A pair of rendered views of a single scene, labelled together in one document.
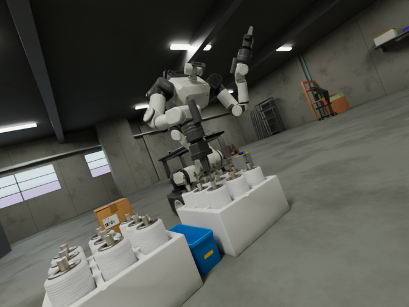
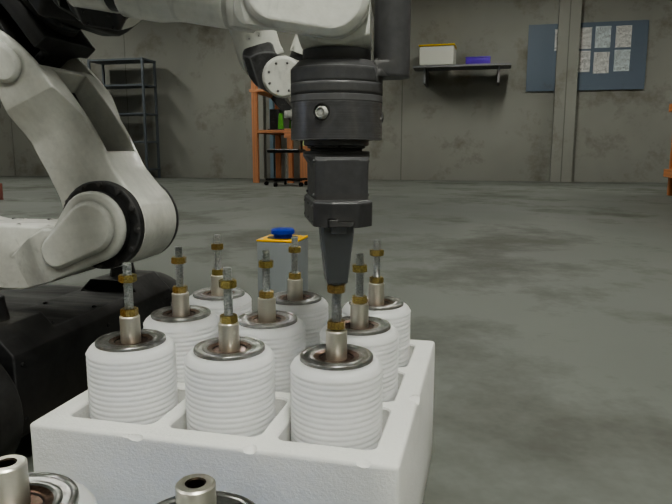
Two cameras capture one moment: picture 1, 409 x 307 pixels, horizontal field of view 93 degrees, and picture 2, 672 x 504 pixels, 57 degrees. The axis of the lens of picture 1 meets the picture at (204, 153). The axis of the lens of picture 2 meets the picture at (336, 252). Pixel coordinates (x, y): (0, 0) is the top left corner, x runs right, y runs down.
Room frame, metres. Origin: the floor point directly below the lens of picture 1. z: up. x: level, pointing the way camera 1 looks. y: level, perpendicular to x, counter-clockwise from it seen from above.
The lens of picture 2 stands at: (0.37, 0.42, 0.46)
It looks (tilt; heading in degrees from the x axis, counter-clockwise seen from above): 9 degrees down; 318
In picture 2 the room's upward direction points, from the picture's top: straight up
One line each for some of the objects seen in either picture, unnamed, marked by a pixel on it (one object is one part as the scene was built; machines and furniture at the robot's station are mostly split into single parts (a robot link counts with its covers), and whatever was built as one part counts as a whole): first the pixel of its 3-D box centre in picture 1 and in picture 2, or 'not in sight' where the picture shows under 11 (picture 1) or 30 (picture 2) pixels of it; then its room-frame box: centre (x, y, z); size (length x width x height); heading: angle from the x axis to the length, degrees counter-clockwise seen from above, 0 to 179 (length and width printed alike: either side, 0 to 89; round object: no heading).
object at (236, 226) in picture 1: (230, 209); (269, 440); (0.99, -0.02, 0.09); 0.39 x 0.39 x 0.18; 34
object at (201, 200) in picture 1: (207, 207); (231, 428); (0.92, 0.08, 0.16); 0.10 x 0.10 x 0.18
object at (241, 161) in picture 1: (251, 178); (283, 327); (1.21, -0.22, 0.16); 0.07 x 0.07 x 0.31; 34
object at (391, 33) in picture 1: (385, 37); (437, 56); (6.44, -7.06, 1.83); 0.53 x 0.44 x 0.29; 35
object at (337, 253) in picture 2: (204, 164); (337, 253); (0.81, 0.02, 0.36); 0.03 x 0.02 x 0.06; 56
